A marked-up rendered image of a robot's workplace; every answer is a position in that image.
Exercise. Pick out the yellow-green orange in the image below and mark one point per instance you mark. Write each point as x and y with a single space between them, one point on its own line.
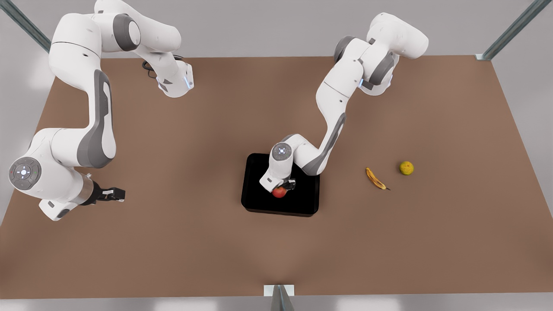
406 168

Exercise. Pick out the black rectangular tray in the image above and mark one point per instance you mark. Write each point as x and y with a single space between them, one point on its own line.
259 190

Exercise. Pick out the silver frame post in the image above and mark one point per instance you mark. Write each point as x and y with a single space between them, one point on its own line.
512 30
26 23
279 298

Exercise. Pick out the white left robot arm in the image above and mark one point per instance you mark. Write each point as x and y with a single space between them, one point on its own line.
335 93

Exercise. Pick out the yellow banana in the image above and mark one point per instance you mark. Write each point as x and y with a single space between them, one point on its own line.
375 179

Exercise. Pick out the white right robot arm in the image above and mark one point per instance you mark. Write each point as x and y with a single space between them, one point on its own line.
69 142

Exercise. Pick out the red apple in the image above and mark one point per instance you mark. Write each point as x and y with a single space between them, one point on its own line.
279 192

